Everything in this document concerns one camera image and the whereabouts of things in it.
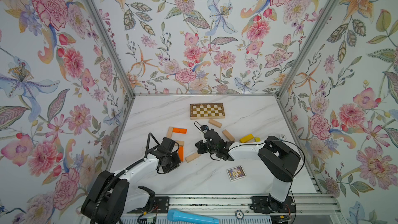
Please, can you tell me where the orange block front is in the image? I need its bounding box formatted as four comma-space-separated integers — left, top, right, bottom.
178, 146, 184, 162

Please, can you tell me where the orange block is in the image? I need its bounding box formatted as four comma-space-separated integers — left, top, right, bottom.
178, 146, 184, 162
173, 128, 187, 134

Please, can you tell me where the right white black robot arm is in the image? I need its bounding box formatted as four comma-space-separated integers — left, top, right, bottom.
195, 129, 301, 215

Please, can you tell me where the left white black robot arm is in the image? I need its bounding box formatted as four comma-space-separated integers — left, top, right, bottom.
80, 133, 181, 224

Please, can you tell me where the wooden chessboard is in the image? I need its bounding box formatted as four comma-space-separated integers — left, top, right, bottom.
190, 103, 226, 120

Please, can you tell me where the playing card box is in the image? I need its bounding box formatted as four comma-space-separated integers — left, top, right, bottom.
227, 166, 246, 181

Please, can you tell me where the yellow block upper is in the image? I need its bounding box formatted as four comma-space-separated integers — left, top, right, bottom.
239, 134, 255, 143

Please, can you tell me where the blue microphone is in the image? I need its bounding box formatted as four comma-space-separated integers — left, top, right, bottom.
167, 209, 220, 224

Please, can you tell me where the small blue white cup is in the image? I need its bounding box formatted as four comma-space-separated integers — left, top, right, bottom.
279, 134, 287, 141

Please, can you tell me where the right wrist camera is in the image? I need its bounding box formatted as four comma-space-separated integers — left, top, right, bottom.
200, 125, 209, 132

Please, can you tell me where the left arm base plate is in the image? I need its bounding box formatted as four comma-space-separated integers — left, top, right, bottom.
127, 197, 170, 214

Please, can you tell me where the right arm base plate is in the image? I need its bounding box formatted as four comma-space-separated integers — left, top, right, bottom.
250, 195, 296, 215

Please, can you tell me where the aluminium front rail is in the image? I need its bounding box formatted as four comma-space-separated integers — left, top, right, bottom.
75, 194, 343, 217

